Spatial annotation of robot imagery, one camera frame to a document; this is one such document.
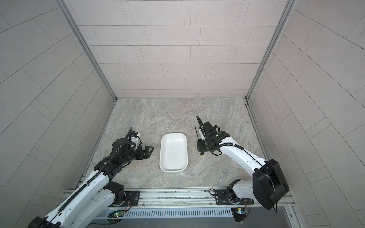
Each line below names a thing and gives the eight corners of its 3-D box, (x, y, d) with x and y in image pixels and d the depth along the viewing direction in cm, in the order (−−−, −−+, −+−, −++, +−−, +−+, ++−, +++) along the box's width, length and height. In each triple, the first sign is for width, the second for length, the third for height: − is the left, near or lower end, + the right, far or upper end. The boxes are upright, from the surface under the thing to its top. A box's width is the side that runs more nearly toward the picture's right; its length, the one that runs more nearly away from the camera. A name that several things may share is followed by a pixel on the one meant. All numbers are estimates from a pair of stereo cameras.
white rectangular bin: (158, 173, 81) (156, 170, 76) (163, 137, 96) (162, 132, 92) (187, 173, 81) (187, 170, 76) (188, 137, 96) (188, 132, 92)
